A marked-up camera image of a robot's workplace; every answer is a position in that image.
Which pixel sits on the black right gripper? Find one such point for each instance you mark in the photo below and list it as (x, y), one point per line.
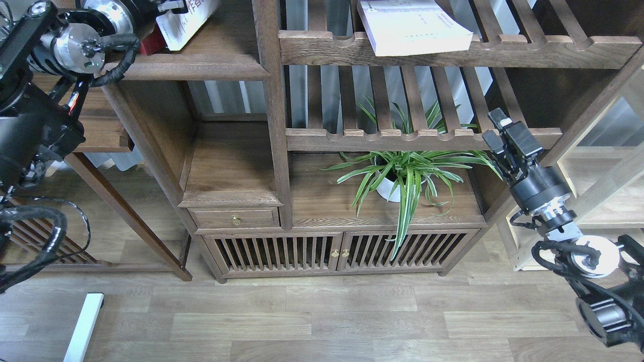
(540, 192)

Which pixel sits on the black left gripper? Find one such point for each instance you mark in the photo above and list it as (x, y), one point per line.
(128, 17)

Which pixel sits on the red cover book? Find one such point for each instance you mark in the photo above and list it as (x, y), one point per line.
(152, 44)

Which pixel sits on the white book Chinese title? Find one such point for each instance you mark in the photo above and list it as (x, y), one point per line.
(178, 29)

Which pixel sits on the pale purple white book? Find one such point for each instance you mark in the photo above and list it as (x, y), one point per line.
(404, 28)

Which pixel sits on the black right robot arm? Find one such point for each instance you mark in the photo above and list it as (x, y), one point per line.
(606, 275)

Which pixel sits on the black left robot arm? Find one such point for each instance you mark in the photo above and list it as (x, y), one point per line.
(51, 57)

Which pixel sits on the green spider plant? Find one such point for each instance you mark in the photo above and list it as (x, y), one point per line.
(418, 173)

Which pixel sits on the white plant pot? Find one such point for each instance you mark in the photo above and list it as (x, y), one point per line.
(386, 187)

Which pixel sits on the dark wooden bookshelf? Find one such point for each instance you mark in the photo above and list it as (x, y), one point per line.
(246, 119)

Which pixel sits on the white metal bar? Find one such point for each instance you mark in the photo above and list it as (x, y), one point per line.
(84, 328)

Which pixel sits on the light wooden shelf frame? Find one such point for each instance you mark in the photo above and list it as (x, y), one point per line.
(601, 159)

